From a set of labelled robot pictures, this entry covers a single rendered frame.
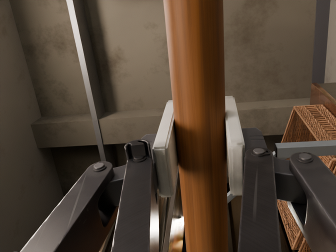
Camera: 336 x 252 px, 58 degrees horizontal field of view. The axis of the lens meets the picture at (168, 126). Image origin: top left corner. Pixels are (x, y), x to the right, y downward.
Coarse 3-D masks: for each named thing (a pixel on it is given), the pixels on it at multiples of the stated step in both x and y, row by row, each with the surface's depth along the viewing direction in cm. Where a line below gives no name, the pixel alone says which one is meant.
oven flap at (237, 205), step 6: (234, 198) 179; (240, 198) 177; (228, 204) 177; (234, 204) 175; (240, 204) 172; (234, 210) 170; (240, 210) 168; (234, 216) 166; (234, 222) 162; (234, 228) 159; (234, 234) 155; (234, 240) 152; (234, 246) 149
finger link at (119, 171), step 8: (144, 136) 18; (152, 136) 18; (152, 144) 17; (152, 160) 15; (120, 168) 15; (120, 176) 14; (112, 184) 14; (120, 184) 14; (104, 192) 14; (112, 192) 14; (120, 192) 14; (104, 200) 14; (112, 200) 14; (104, 208) 14
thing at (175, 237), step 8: (176, 176) 178; (176, 184) 170; (176, 192) 166; (176, 200) 162; (176, 208) 159; (168, 216) 148; (176, 216) 155; (168, 224) 142; (176, 224) 152; (168, 232) 138; (176, 232) 149; (168, 240) 133; (176, 240) 146; (168, 248) 130; (176, 248) 143
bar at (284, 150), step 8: (280, 144) 108; (288, 144) 108; (296, 144) 107; (304, 144) 106; (312, 144) 106; (320, 144) 105; (328, 144) 104; (272, 152) 110; (280, 152) 107; (288, 152) 106; (296, 152) 106; (312, 152) 106; (320, 152) 105; (328, 152) 105
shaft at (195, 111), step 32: (192, 0) 14; (192, 32) 15; (192, 64) 15; (192, 96) 16; (224, 96) 17; (192, 128) 17; (224, 128) 17; (192, 160) 17; (224, 160) 18; (192, 192) 18; (224, 192) 19; (192, 224) 20; (224, 224) 20
